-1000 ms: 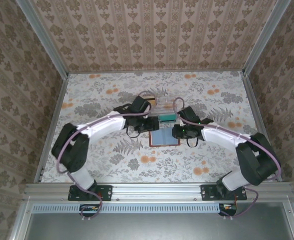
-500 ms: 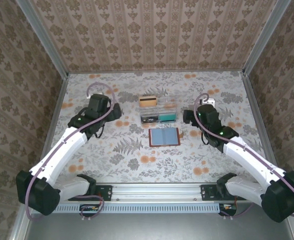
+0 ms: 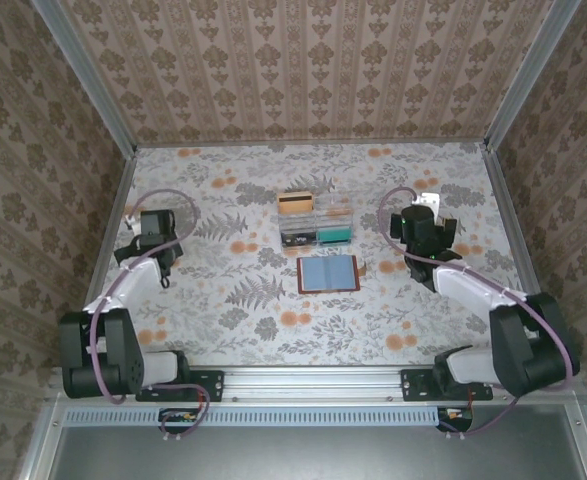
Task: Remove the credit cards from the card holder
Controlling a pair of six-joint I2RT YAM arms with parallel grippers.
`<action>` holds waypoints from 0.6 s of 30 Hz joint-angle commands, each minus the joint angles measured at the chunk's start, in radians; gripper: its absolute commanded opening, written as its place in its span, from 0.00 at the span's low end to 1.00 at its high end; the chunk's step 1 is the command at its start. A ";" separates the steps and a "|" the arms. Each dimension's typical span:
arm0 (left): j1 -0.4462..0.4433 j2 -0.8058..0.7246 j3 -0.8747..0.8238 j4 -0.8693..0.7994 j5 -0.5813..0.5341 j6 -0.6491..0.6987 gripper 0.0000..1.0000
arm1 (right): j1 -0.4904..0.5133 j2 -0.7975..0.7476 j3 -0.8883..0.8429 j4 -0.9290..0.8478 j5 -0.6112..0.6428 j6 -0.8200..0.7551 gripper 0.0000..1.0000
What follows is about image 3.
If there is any brown leather card holder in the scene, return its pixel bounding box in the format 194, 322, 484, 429
295, 255, 367, 297

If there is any tan credit card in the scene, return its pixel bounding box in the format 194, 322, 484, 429
278, 191, 316, 216

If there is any teal card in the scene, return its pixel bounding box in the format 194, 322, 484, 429
317, 226, 352, 247

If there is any clear acrylic organizer box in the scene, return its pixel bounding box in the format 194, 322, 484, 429
276, 193, 356, 250

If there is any floral patterned table cover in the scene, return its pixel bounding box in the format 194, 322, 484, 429
85, 142, 549, 369

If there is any grey metal sheet panel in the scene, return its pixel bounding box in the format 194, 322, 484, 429
20, 402, 587, 480

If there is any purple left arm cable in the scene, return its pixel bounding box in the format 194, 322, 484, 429
88, 188, 199, 406

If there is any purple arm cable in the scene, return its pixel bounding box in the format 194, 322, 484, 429
376, 185, 574, 436
88, 188, 199, 406

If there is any aluminium table side rail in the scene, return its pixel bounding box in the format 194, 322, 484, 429
482, 142, 564, 366
47, 149, 139, 371

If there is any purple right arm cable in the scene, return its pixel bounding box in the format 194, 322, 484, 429
376, 185, 574, 436

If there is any aluminium table end rail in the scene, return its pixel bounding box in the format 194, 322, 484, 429
133, 141, 489, 150

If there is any aluminium frame post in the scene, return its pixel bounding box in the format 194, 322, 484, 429
483, 0, 583, 151
30, 0, 139, 154

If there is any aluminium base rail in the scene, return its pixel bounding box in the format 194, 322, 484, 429
47, 364, 587, 404

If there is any grey slotted cable duct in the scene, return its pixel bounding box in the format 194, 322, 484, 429
65, 407, 444, 427

